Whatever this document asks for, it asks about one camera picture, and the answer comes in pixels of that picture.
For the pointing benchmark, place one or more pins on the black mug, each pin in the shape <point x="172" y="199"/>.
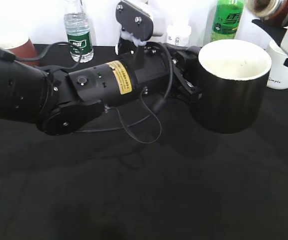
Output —
<point x="232" y="76"/>

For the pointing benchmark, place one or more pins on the maroon mug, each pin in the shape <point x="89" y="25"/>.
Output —
<point x="19" y="44"/>

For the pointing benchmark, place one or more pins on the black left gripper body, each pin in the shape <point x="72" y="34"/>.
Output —
<point x="157" y="74"/>

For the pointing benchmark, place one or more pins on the white milk carton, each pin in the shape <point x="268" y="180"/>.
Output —
<point x="178" y="35"/>

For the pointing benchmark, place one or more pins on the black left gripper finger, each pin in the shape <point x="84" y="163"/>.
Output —
<point x="185" y="90"/>

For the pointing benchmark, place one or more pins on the wrist camera with black bracket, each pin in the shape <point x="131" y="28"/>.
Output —
<point x="139" y="22"/>

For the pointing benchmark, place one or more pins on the brown nescafe coffee bottle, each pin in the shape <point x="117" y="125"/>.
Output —
<point x="272" y="12"/>

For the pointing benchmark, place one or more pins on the clear water bottle green label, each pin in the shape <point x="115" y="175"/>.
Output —
<point x="78" y="31"/>

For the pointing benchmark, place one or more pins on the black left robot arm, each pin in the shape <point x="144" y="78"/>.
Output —
<point x="62" y="100"/>

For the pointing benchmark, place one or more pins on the green sprite bottle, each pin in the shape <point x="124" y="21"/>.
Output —
<point x="226" y="20"/>

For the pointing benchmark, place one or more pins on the white mug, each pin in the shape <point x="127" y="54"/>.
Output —
<point x="278" y="76"/>

